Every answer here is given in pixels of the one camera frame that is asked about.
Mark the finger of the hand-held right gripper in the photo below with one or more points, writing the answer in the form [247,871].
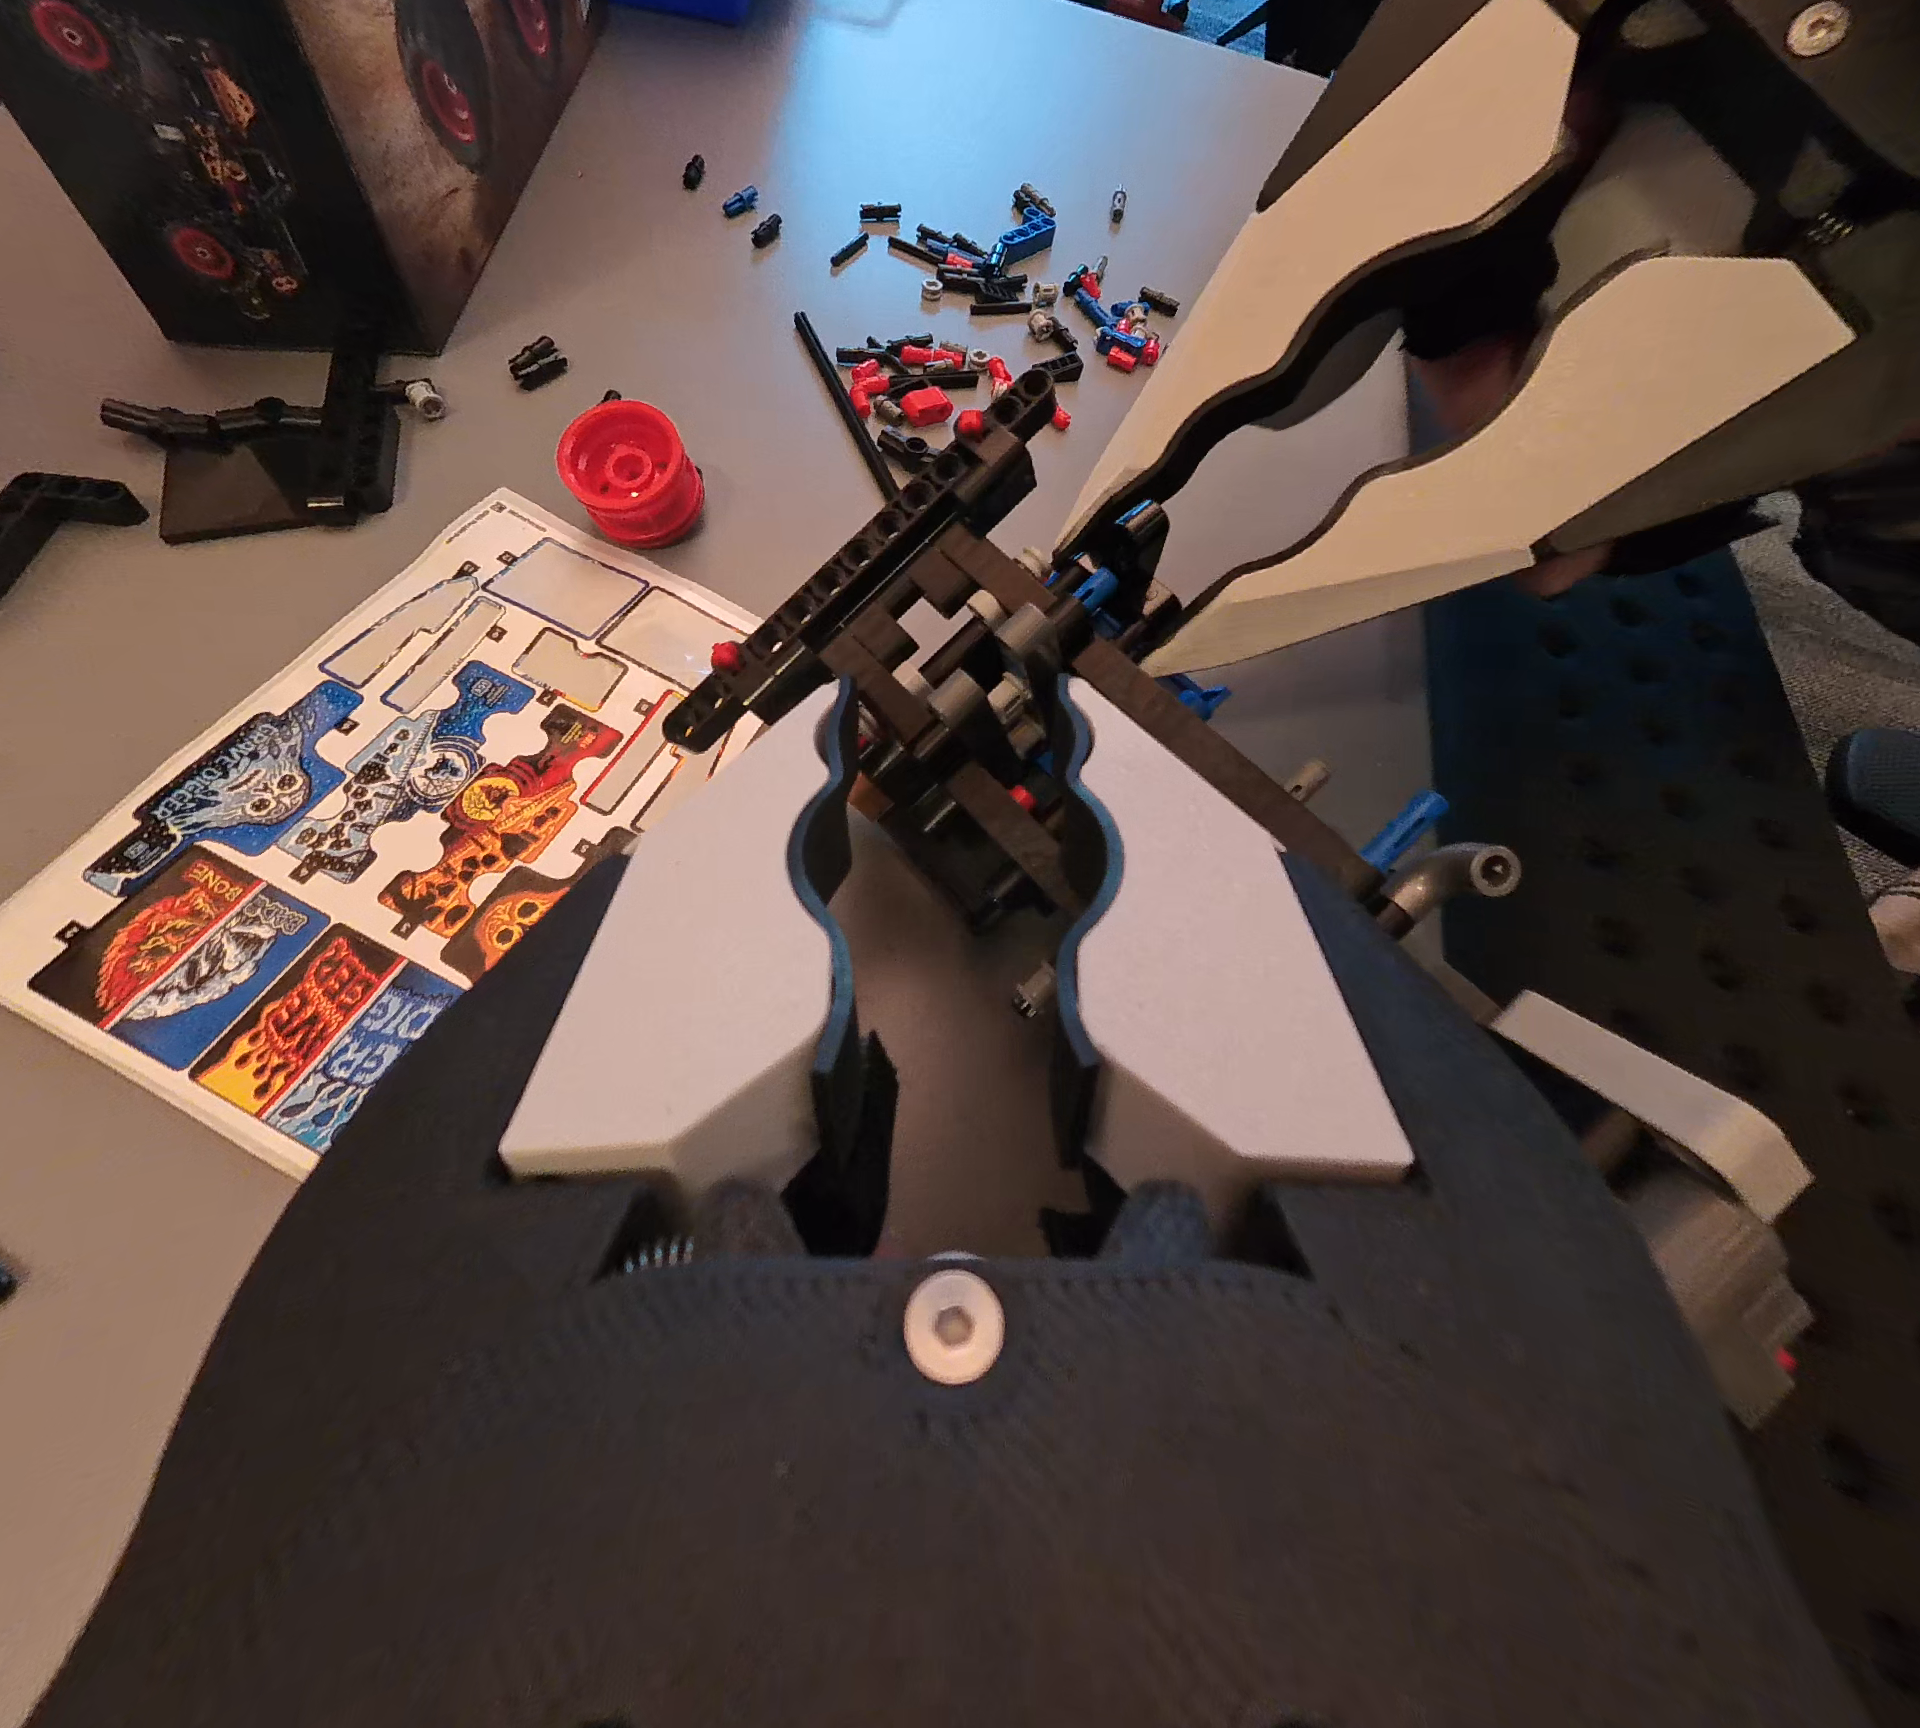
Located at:
[1650,411]
[1391,152]

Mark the colourful sticker sheet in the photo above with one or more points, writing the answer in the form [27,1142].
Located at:
[179,951]

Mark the black perforated mat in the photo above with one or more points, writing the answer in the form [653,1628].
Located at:
[1650,783]

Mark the black brick pin pair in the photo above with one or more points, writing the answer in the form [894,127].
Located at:
[537,359]

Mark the black brick panel assembly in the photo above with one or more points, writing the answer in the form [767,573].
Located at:
[244,500]

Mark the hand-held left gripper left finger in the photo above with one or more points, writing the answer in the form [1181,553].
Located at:
[677,1008]

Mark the toy truck set box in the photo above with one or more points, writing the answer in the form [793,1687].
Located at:
[299,107]

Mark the red toy wheel rim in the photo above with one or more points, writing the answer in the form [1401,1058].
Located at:
[629,467]

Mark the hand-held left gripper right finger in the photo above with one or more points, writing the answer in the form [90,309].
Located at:
[1243,1008]

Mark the pile of small brick pieces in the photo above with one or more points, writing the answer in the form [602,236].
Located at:
[924,404]

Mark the grey desk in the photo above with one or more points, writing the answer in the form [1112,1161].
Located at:
[229,1307]

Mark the long black axle rod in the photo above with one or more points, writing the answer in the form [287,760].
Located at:
[833,388]

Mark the person's right hand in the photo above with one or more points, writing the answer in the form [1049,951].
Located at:
[1464,400]

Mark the toy brick truck chassis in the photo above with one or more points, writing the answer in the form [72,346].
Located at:
[901,512]

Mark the black angled brick beam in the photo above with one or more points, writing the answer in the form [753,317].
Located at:
[76,500]

